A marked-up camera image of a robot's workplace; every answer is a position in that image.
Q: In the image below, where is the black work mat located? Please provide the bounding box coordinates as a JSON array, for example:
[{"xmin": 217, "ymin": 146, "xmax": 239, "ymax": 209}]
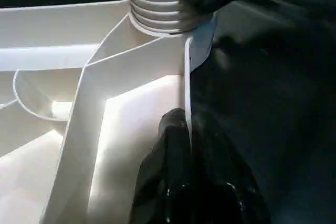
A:
[{"xmin": 0, "ymin": 0, "xmax": 336, "ymax": 224}]

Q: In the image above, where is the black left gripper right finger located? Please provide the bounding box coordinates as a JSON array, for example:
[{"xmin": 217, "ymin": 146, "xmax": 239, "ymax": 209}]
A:
[{"xmin": 190, "ymin": 113, "xmax": 271, "ymax": 224}]

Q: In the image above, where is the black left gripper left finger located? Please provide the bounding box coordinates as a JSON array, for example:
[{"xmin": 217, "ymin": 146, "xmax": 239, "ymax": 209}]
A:
[{"xmin": 128, "ymin": 108, "xmax": 192, "ymax": 224}]

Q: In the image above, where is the white plastic table top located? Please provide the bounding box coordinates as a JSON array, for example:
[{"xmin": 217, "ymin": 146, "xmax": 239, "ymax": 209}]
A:
[{"xmin": 0, "ymin": 0, "xmax": 218, "ymax": 224}]

